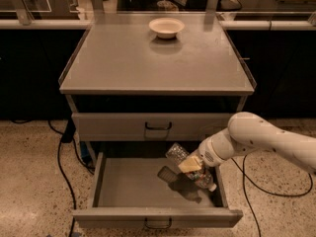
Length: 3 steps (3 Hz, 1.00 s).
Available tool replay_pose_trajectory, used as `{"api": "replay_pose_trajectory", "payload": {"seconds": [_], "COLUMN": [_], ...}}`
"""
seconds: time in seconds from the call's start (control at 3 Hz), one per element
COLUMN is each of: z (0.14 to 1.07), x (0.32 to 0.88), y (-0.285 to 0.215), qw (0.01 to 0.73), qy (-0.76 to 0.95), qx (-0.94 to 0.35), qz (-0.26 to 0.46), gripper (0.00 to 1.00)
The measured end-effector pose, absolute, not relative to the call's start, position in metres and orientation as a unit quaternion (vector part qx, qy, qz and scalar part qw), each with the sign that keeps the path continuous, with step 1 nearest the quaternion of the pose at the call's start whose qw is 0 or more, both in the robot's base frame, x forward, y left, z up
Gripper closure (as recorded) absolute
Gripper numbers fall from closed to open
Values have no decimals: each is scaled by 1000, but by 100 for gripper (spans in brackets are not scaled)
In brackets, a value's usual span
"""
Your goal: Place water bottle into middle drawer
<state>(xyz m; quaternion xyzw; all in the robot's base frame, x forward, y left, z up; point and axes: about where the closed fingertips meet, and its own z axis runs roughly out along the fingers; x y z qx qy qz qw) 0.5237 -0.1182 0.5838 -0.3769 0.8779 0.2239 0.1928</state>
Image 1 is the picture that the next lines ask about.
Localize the white paper bowl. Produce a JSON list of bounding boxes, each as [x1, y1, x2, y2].
[[149, 18, 185, 40]]

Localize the open lower grey drawer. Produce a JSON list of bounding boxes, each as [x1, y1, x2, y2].
[[73, 154, 243, 228]]

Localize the white horizontal rail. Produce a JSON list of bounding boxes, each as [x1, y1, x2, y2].
[[0, 20, 316, 31]]

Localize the black upper drawer handle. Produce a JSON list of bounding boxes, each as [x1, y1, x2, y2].
[[145, 122, 173, 131]]

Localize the black floor cable right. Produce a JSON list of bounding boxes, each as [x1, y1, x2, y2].
[[230, 155, 314, 237]]

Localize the black lower drawer handle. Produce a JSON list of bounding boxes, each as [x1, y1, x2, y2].
[[144, 218, 173, 230]]

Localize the grey drawer cabinet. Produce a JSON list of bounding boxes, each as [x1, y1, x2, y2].
[[60, 13, 256, 157]]

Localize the black floor cable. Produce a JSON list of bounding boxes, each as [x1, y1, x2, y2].
[[230, 155, 314, 237], [11, 118, 97, 237]]

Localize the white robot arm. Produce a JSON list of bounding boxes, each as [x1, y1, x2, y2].
[[179, 112, 316, 174]]

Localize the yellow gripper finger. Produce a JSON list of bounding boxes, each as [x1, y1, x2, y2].
[[179, 156, 202, 173]]

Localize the closed upper grey drawer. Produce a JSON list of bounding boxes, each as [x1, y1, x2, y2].
[[72, 113, 231, 141]]

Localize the black floor cable left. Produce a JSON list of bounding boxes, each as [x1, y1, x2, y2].
[[11, 118, 97, 237]]

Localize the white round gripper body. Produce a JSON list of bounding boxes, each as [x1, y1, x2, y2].
[[197, 137, 224, 167]]

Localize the clear plastic water bottle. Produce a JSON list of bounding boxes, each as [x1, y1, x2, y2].
[[166, 143, 217, 192]]

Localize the black drawer handle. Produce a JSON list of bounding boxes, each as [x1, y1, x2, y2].
[[145, 122, 173, 131], [144, 218, 173, 230]]

